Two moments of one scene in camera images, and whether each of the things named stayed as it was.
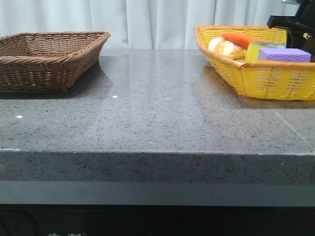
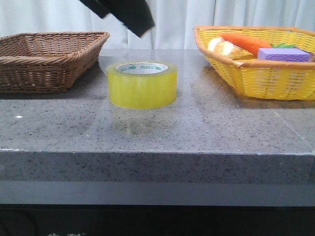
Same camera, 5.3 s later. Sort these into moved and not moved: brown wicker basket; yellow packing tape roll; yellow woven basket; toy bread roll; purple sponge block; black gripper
Moved: yellow packing tape roll; black gripper
Not moved: toy bread roll; purple sponge block; yellow woven basket; brown wicker basket
